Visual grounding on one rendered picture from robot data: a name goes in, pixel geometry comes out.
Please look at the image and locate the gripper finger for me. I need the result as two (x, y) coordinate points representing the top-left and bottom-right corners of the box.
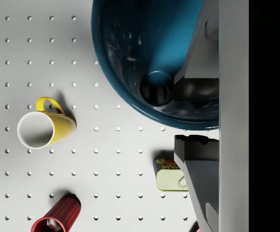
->
(174, 0), (220, 102)
(174, 134), (220, 232)

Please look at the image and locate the blue mug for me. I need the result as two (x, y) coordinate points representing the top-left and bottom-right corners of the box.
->
(90, 0), (220, 131)

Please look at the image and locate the flat-sided can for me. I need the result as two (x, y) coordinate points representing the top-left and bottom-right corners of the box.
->
(153, 157), (190, 192)

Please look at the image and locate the red mug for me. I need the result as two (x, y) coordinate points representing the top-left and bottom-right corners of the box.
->
(30, 193), (82, 232)

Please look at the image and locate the yellow mug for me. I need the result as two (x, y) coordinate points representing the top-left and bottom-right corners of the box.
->
(16, 96), (77, 150)

